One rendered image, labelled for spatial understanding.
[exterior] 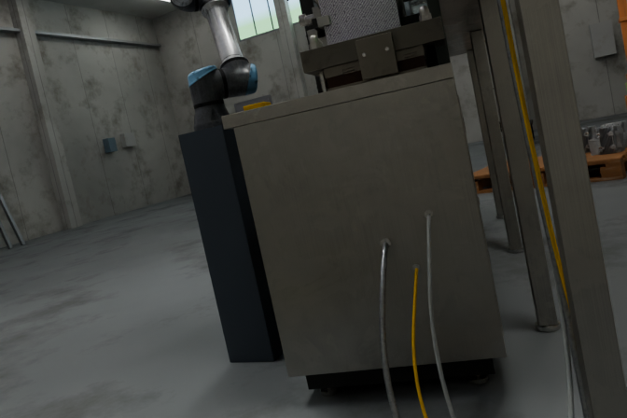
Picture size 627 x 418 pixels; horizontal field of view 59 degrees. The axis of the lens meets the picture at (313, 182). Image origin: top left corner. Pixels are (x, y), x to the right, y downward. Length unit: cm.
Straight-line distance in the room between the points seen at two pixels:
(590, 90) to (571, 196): 1212
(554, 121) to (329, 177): 73
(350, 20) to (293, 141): 46
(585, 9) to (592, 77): 140
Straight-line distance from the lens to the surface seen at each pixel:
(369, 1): 182
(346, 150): 154
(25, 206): 1260
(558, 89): 101
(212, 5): 238
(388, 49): 156
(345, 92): 154
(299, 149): 157
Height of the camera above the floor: 78
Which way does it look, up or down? 4 degrees down
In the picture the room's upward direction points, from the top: 12 degrees counter-clockwise
